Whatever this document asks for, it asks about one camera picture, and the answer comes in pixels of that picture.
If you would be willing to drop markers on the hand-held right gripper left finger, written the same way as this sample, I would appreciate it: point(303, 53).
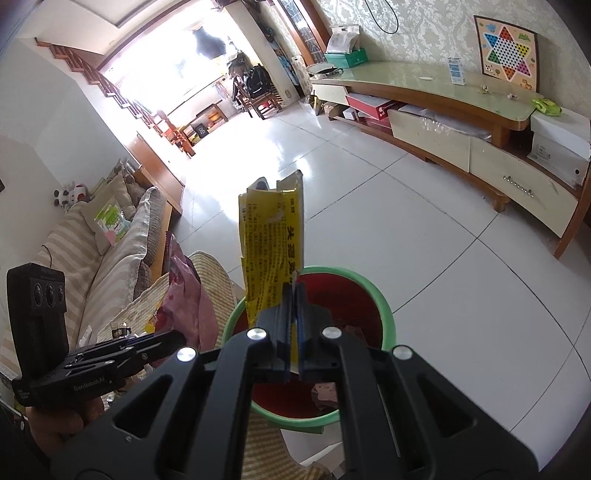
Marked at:
point(284, 341)

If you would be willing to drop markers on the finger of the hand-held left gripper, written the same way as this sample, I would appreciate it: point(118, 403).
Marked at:
point(120, 365)
point(152, 344)

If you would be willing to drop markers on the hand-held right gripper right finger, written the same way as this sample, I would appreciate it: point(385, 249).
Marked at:
point(301, 341)

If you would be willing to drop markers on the brown paper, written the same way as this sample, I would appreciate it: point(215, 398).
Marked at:
point(325, 393)

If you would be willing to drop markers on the green bin with red inside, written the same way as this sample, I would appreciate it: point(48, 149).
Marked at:
point(341, 300)

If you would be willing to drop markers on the pink plastic wrapper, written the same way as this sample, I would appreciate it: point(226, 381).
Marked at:
point(189, 295)

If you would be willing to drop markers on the yellow packet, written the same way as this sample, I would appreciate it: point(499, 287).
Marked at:
point(272, 240)

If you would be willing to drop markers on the person's left hand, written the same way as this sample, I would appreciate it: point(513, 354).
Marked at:
point(60, 424)

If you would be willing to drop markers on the beige striped sofa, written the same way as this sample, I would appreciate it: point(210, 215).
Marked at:
point(115, 277)

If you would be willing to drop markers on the green white packet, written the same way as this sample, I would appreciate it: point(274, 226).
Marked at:
point(111, 221)

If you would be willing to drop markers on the plush cow toy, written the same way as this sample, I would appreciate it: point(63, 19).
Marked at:
point(69, 196)

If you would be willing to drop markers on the beige pillow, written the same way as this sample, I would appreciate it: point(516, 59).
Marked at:
point(122, 194)

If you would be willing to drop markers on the brown plush toy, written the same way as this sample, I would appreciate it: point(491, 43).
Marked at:
point(134, 182)

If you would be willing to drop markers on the small black box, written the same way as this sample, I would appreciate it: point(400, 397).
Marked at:
point(201, 131)

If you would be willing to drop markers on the brown cardboard box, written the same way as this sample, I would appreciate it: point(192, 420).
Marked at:
point(334, 110)

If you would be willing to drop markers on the gold bag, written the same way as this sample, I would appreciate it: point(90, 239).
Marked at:
point(316, 105)

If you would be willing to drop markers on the wooden chairs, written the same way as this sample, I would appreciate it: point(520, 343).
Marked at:
point(263, 104)

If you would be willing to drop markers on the wooden stair railing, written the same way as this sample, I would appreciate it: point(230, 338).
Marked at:
point(120, 97)

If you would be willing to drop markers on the red flat box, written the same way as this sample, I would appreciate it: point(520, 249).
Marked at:
point(369, 107)

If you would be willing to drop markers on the black backpack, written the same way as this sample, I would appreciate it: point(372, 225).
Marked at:
point(256, 81)

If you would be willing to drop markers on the metal pan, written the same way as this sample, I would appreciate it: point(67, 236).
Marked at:
point(325, 71)

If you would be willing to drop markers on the wooden television cabinet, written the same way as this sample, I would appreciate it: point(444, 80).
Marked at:
point(415, 85)

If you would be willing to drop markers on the teal box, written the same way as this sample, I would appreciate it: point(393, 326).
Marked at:
point(346, 59)

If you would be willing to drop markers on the white plastic bags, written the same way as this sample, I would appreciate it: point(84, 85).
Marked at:
point(344, 39)

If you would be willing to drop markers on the hanging black jacket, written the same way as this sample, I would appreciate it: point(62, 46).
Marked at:
point(210, 44)

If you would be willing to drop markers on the small blue white box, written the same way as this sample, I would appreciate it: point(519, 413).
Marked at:
point(457, 70)

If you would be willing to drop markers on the white cardboard box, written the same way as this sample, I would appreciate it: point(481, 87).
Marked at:
point(558, 138)

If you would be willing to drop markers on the small green packet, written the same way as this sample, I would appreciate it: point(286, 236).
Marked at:
point(546, 107)

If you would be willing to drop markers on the star checkers board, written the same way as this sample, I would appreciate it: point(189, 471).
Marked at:
point(505, 50)

